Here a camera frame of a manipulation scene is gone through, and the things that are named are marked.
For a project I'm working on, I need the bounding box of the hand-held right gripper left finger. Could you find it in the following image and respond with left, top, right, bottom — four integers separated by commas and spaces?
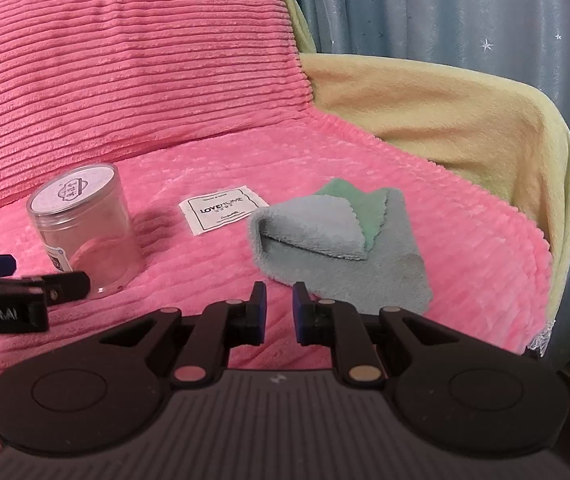
99, 282, 269, 391

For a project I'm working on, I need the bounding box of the white fabric label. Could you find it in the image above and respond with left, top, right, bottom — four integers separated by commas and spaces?
178, 185, 270, 237

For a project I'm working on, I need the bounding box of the grey and green microfiber cloth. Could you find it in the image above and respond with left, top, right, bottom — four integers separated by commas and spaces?
248, 177, 435, 317

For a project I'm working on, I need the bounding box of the clear container with white lid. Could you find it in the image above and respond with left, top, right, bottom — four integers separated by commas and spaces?
26, 162, 147, 295

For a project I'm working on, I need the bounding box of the yellow fleece blanket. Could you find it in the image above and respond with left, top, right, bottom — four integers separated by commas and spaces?
270, 0, 570, 361

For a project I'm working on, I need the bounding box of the pink ribbed pillow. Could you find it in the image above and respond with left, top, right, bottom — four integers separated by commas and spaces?
0, 0, 316, 223

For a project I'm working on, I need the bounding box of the pink ribbed blanket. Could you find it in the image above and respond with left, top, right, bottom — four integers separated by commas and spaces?
0, 105, 553, 461

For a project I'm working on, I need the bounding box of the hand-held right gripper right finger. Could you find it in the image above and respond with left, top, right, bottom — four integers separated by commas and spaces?
291, 282, 448, 392

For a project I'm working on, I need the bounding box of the blue star-print curtain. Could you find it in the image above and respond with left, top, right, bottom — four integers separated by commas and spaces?
270, 0, 570, 376

